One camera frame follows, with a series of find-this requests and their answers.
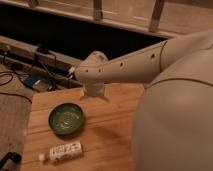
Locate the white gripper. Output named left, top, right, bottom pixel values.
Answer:
left=80, top=83, right=108, bottom=101

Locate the white labelled bottle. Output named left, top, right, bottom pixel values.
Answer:
left=38, top=141, right=83, bottom=163

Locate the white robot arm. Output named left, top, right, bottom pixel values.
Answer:
left=75, top=29, right=213, bottom=171

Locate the green ceramic bowl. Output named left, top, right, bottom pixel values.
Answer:
left=48, top=103, right=85, bottom=135

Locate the white plug connector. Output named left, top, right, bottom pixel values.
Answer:
left=68, top=66, right=76, bottom=74

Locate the blue box on floor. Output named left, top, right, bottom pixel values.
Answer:
left=23, top=75, right=41, bottom=88

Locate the black power adapter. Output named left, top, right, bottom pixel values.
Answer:
left=36, top=46, right=50, bottom=55

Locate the black object bottom left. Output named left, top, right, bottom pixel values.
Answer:
left=0, top=151, right=23, bottom=171

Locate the black cable on floor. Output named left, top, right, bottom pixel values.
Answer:
left=0, top=70, right=34, bottom=103

